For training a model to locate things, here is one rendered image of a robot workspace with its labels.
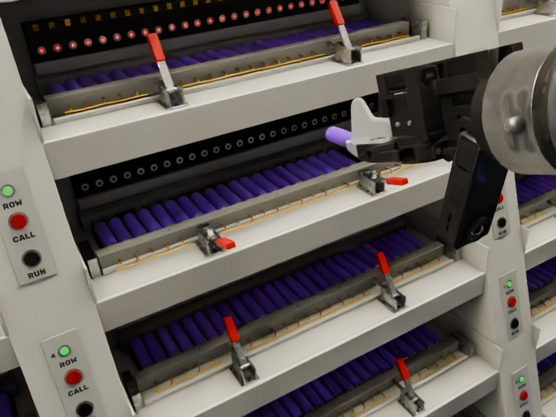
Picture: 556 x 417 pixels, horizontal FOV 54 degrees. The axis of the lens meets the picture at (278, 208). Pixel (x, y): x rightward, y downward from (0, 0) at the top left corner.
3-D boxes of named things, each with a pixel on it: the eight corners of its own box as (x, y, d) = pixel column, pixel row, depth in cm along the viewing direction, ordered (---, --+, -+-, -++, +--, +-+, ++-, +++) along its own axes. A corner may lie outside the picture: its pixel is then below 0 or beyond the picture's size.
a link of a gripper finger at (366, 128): (341, 99, 59) (401, 88, 51) (352, 153, 60) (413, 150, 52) (318, 105, 57) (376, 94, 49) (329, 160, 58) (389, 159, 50)
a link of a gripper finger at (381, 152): (380, 135, 55) (446, 129, 48) (382, 151, 56) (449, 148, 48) (343, 146, 53) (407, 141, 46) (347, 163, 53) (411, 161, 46)
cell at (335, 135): (333, 122, 63) (368, 134, 58) (340, 134, 64) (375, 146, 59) (322, 133, 63) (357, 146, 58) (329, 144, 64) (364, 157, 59)
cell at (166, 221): (163, 213, 80) (179, 232, 75) (151, 217, 79) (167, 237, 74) (161, 202, 79) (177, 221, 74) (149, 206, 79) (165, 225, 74)
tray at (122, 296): (467, 188, 90) (474, 135, 85) (103, 333, 66) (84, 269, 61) (388, 149, 105) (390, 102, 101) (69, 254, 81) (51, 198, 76)
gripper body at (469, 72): (432, 62, 52) (544, 36, 41) (446, 150, 54) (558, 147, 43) (367, 77, 49) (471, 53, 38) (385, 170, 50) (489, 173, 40)
